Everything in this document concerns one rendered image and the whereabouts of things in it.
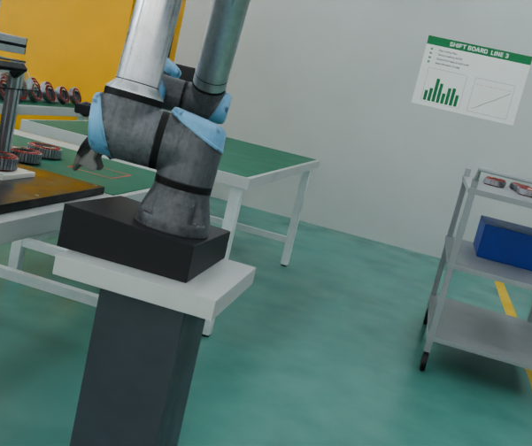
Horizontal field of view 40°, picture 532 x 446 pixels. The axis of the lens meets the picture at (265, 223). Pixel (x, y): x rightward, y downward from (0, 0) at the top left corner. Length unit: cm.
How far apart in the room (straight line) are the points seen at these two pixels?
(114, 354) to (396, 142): 547
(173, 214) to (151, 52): 31
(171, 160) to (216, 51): 29
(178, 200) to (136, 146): 13
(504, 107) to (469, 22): 80
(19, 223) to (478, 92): 551
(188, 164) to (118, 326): 35
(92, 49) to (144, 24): 405
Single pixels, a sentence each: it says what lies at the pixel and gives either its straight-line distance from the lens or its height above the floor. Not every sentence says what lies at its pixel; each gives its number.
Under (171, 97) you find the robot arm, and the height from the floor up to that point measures 106.
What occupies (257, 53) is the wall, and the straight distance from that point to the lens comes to 698.
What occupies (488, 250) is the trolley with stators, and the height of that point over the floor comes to 59.
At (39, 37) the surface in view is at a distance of 570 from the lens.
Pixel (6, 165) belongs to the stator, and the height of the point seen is 80.
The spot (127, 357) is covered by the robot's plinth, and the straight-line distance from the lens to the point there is 148.
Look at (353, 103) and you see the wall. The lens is 679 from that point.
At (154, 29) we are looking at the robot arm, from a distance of 144.
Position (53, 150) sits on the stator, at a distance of 249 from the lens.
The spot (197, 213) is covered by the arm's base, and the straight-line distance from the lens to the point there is 143.
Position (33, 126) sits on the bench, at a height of 73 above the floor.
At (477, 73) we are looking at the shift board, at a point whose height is 167.
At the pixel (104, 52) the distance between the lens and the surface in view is 545.
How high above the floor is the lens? 113
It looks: 10 degrees down
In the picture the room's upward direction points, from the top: 13 degrees clockwise
